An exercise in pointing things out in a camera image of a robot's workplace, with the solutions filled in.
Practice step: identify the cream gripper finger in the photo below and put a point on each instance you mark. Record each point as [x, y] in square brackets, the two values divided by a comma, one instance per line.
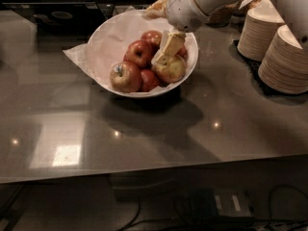
[157, 10]
[171, 43]

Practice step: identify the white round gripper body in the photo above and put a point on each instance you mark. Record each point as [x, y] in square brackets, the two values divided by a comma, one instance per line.
[184, 9]

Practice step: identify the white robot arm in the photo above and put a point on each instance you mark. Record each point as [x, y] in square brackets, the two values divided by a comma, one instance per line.
[293, 12]

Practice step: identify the red apple back right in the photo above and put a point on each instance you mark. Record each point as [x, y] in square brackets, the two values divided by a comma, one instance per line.
[183, 52]

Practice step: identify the red apple back middle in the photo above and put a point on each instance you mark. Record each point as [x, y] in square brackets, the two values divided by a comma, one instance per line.
[153, 37]

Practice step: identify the yellow green apple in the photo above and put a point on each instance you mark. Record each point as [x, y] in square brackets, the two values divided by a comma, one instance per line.
[173, 71]

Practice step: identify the large red apple centre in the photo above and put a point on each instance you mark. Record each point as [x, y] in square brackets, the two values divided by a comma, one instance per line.
[140, 53]

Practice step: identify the small red apple bottom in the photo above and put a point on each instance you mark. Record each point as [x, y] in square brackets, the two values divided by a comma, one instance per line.
[149, 80]

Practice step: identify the red apple with sticker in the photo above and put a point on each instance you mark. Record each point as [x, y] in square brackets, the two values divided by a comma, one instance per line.
[125, 77]

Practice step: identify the white ceramic bowl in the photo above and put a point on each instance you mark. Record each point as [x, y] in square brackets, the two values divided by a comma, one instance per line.
[192, 58]

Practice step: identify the glass jar with cereal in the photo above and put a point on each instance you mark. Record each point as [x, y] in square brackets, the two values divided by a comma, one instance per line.
[222, 17]

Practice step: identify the white paper liner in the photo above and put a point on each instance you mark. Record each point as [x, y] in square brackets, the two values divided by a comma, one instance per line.
[106, 45]

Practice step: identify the left stack paper plates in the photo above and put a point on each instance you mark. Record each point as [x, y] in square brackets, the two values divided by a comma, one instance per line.
[260, 26]

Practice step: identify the stack paper plates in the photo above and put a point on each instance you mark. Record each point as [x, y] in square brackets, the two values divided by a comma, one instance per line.
[285, 65]
[260, 26]

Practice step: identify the black mat under plates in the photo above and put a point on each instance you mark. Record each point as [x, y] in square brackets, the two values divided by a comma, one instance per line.
[253, 67]

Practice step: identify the right stack paper plates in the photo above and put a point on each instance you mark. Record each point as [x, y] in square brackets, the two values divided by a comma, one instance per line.
[285, 65]

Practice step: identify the black box under table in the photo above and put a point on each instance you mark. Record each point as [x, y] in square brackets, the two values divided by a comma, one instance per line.
[218, 203]

